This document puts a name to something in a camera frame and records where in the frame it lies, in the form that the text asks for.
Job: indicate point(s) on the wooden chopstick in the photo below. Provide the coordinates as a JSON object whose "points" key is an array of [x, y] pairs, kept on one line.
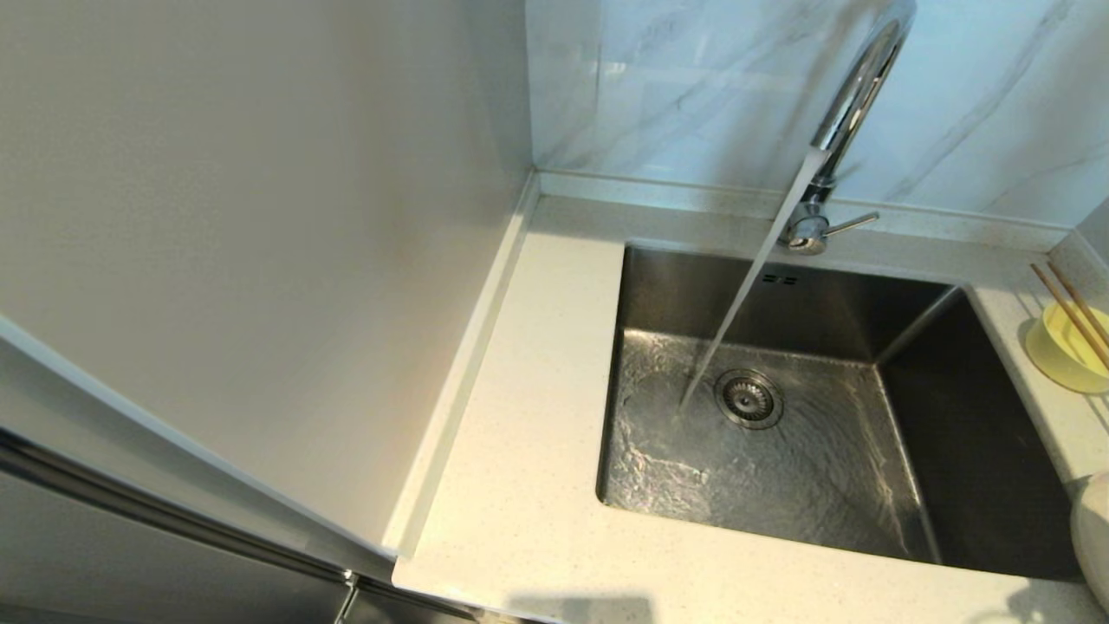
{"points": [[1070, 315], [1079, 299]]}

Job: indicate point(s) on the white ceramic plate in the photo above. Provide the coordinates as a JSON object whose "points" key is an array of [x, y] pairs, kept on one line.
{"points": [[1095, 546]]}

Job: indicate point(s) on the yellow plastic bowl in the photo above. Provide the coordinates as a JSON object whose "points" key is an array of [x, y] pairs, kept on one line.
{"points": [[1059, 355]]}

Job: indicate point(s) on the round metal drain strainer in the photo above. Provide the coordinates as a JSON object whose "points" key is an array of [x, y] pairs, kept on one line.
{"points": [[749, 399]]}

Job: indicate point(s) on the tall cabinet with grey door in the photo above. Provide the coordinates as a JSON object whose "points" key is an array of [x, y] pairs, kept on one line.
{"points": [[217, 260]]}

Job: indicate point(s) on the stainless steel sink basin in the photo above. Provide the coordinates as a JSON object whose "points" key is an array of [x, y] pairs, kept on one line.
{"points": [[780, 503]]}

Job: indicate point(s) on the chrome gooseneck faucet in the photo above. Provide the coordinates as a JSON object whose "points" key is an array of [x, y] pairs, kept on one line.
{"points": [[858, 87]]}

